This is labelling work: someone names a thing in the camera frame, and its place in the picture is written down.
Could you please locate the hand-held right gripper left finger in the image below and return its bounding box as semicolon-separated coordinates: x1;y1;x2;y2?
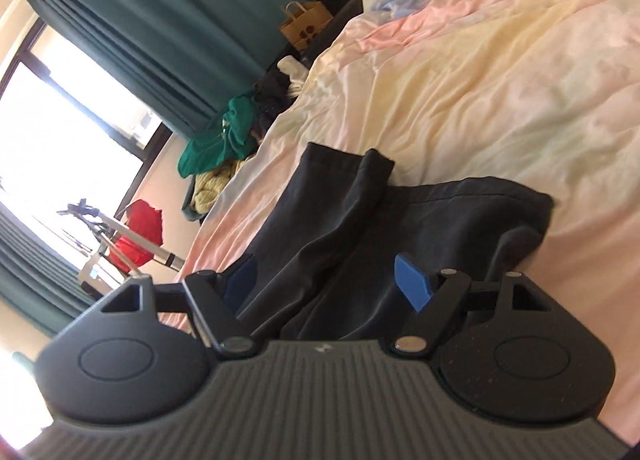
97;255;261;361

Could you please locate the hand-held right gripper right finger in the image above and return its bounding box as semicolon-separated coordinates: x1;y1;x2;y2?
390;254;551;357

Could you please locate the metal clothes stand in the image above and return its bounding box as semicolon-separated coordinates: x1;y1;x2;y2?
57;197;187;298

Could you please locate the black clothes pile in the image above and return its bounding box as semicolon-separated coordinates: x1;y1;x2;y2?
250;70;301;141

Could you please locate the pale yellow knit garment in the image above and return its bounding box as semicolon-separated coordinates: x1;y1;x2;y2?
192;160;247;216

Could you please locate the red garment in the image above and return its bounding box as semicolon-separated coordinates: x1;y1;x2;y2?
115;200;164;271

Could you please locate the green garment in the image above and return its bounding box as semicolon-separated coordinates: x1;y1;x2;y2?
177;95;258;178

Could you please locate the teal curtain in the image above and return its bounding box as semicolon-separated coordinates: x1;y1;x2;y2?
25;0;321;141
0;210;98;341

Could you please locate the pastel bed duvet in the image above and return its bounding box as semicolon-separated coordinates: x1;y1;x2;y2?
175;0;640;446

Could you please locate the white cloth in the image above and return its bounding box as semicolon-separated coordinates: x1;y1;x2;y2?
277;57;308;91

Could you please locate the window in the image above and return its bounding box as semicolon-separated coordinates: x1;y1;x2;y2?
0;22;168;241

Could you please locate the brown paper bag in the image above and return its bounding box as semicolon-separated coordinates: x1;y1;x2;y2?
279;1;333;53

